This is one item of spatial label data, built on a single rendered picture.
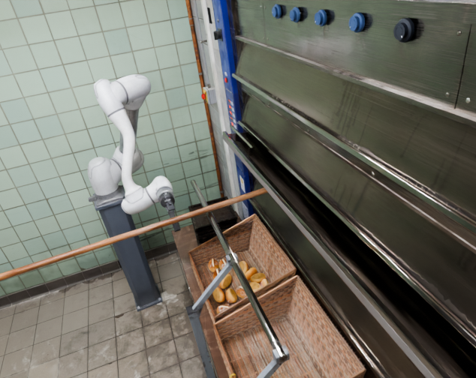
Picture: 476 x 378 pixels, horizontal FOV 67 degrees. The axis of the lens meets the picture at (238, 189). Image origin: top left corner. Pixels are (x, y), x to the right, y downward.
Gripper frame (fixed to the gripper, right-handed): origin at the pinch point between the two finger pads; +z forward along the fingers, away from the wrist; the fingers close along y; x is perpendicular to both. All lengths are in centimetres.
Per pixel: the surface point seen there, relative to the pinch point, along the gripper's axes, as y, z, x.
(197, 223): 40, -45, -16
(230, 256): 2.6, 35.3, -16.2
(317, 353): 55, 59, -43
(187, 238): 62, -62, -9
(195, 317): 28.5, 37.1, 4.5
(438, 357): -21, 114, -42
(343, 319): 25, 68, -50
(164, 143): 13, -125, -15
